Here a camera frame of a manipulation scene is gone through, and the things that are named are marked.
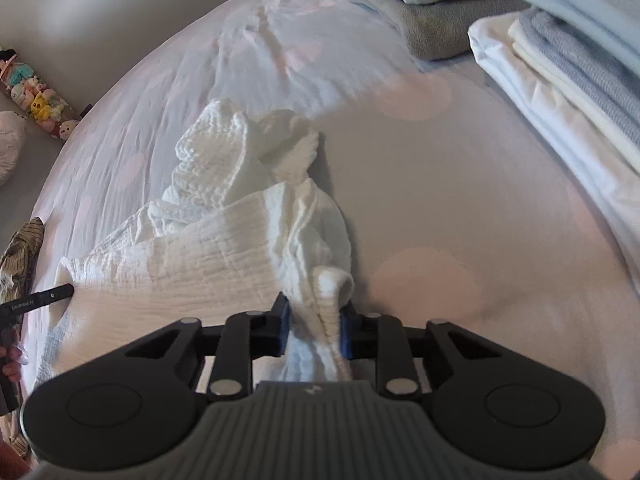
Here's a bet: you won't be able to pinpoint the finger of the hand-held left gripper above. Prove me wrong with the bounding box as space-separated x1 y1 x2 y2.
0 283 76 321

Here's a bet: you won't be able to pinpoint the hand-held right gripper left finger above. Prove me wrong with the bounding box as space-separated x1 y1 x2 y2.
120 291 292 402

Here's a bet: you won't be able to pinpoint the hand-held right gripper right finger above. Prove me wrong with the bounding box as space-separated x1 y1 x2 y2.
340 305 508 401

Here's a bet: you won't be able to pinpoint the white muslin pants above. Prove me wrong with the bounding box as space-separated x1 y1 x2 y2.
32 99 355 386

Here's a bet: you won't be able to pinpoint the person's left hand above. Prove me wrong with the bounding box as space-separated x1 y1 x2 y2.
0 344 25 386

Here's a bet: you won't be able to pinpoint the brown striped garment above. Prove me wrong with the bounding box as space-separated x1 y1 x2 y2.
0 216 47 306

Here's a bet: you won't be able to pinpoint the rolled white pink duvet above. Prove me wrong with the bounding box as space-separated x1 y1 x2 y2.
0 110 28 187

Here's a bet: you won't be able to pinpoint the bed with pink dotted sheet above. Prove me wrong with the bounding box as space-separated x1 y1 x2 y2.
0 0 640 480

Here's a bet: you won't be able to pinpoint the clear tube of plush toys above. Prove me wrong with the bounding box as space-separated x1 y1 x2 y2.
0 47 77 141

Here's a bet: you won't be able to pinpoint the folded white sheet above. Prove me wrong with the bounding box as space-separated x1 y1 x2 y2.
467 12 640 293

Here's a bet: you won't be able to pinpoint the folded taupe towel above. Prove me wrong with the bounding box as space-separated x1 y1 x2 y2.
370 0 532 62

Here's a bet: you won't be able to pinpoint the folded cream cloth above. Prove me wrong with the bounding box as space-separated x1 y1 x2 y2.
507 20 640 161

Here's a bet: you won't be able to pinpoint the folded grey knit garment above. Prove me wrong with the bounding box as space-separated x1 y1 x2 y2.
520 7 640 143

